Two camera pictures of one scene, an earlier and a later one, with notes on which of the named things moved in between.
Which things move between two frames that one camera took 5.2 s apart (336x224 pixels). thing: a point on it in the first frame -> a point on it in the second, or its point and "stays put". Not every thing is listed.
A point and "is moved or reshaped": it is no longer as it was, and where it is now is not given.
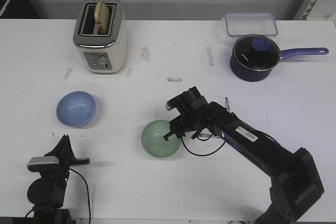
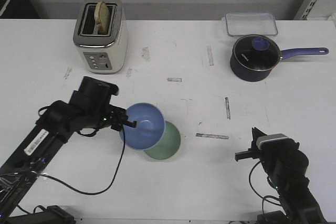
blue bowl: [76, 109] is moved or reshaped
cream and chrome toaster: [105, 53] stays put
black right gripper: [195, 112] -> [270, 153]
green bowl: [153, 139] stays put
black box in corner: [14, 3] stays put
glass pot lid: [256, 52] stays put
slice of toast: [102, 18] stays put
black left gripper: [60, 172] -> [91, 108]
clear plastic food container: [251, 23] stays put
